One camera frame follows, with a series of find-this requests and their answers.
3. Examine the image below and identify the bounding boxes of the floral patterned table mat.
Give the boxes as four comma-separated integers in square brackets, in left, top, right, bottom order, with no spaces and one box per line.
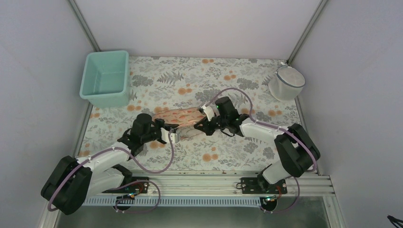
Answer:
[78,57,300,171]

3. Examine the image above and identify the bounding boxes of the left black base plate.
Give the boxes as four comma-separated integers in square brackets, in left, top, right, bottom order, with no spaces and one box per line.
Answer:
[103,177,149,195]

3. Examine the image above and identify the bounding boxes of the white mesh laundry basket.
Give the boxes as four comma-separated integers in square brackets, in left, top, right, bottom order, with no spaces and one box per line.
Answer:
[268,63,306,102]

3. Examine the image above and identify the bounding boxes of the aluminium mounting rail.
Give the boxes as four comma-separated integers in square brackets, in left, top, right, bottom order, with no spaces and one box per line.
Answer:
[52,171,335,198]

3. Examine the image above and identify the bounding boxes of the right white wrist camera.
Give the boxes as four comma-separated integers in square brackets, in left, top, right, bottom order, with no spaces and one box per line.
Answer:
[198,105,216,122]

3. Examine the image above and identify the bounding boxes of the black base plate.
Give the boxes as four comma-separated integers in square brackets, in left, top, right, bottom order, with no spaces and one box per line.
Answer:
[103,177,149,195]
[235,177,288,194]

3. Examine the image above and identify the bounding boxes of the orange floral mesh laundry bag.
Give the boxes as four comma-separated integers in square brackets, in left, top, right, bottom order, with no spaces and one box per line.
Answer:
[153,107,205,140]

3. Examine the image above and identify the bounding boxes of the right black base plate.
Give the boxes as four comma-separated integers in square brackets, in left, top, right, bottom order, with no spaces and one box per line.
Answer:
[235,177,288,194]

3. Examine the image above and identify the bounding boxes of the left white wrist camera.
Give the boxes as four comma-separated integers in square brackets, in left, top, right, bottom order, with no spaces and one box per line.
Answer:
[166,128,180,143]

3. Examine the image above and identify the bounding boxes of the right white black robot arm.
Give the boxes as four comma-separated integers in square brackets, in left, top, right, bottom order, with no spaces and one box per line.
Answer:
[194,96,321,193]

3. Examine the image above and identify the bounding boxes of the purple cable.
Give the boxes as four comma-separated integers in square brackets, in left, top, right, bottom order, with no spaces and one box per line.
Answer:
[47,130,175,215]
[204,87,318,215]

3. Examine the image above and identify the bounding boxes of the teal plastic bin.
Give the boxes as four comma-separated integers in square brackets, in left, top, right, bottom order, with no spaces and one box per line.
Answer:
[79,50,129,108]

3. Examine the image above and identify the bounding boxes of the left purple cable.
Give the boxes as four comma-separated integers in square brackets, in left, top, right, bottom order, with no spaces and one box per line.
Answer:
[47,130,175,215]

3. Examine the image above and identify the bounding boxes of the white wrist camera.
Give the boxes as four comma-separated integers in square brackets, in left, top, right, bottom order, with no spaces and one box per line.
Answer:
[166,128,180,143]
[198,105,216,122]

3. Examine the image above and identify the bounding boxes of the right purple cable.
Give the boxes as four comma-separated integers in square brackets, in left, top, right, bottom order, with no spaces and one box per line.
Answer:
[204,87,318,215]

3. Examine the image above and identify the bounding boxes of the white slotted cable duct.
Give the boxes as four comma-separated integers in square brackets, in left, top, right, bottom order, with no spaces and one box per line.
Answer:
[83,196,261,208]

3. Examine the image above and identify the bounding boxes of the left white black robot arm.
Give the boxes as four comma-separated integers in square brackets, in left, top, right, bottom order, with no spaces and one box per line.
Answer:
[40,114,179,215]

